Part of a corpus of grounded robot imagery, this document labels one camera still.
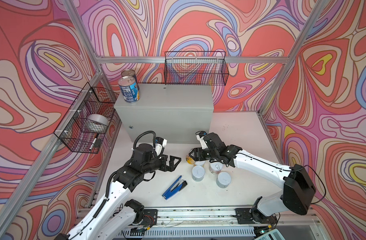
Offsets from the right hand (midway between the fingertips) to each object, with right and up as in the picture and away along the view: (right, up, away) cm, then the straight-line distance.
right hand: (195, 157), depth 81 cm
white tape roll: (-48, +19, -10) cm, 53 cm away
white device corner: (+35, -32, -15) cm, 50 cm away
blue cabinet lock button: (-38, +16, +7) cm, 42 cm away
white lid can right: (+16, -12, 0) cm, 20 cm away
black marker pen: (-51, +8, -10) cm, 53 cm away
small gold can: (-3, -1, -1) cm, 3 cm away
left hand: (-10, +2, -10) cm, 14 cm away
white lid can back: (+3, -5, +5) cm, 7 cm away
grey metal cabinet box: (-13, +27, +24) cm, 38 cm away
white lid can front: (+2, -10, +1) cm, 10 cm away
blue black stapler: (-11, -16, -2) cm, 20 cm away
